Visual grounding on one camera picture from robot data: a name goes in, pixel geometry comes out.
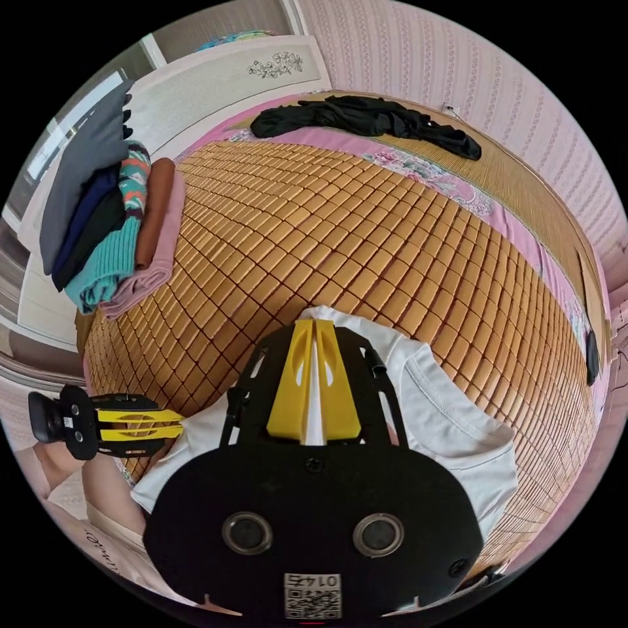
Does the black garment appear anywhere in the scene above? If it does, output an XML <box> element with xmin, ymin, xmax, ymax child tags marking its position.
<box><xmin>249</xmin><ymin>95</ymin><xmax>484</xmax><ymax>162</ymax></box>

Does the person's left hand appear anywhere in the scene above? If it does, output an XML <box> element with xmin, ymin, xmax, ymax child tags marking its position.
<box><xmin>34</xmin><ymin>441</ymin><xmax>88</xmax><ymax>497</ymax></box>

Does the white long sleeve shirt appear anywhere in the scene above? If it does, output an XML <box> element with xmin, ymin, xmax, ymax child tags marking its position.
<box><xmin>131</xmin><ymin>304</ymin><xmax>520</xmax><ymax>546</ymax></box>

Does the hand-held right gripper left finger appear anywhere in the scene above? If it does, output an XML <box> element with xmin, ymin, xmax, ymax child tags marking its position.
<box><xmin>266</xmin><ymin>318</ymin><xmax>315</xmax><ymax>444</ymax></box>

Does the white headboard with flower carving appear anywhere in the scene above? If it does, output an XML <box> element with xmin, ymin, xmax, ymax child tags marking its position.
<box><xmin>14</xmin><ymin>34</ymin><xmax>330</xmax><ymax>347</ymax></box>

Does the pile of clothes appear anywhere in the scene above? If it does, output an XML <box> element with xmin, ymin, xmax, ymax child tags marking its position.
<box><xmin>39</xmin><ymin>80</ymin><xmax>188</xmax><ymax>321</ymax></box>

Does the bed with woven mat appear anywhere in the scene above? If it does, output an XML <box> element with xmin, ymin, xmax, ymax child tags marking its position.
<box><xmin>75</xmin><ymin>88</ymin><xmax>614</xmax><ymax>587</ymax></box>

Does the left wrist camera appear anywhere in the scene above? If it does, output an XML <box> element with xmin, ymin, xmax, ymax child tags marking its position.
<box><xmin>27</xmin><ymin>391</ymin><xmax>65</xmax><ymax>445</ymax></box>

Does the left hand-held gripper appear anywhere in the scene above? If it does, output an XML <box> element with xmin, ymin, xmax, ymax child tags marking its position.
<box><xmin>58</xmin><ymin>384</ymin><xmax>187</xmax><ymax>461</ymax></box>

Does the person's body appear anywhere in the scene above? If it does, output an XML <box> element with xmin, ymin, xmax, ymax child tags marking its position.
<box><xmin>29</xmin><ymin>441</ymin><xmax>207</xmax><ymax>607</ymax></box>

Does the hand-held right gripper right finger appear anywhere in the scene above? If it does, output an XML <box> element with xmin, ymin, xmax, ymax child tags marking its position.
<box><xmin>315</xmin><ymin>318</ymin><xmax>364</xmax><ymax>445</ymax></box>

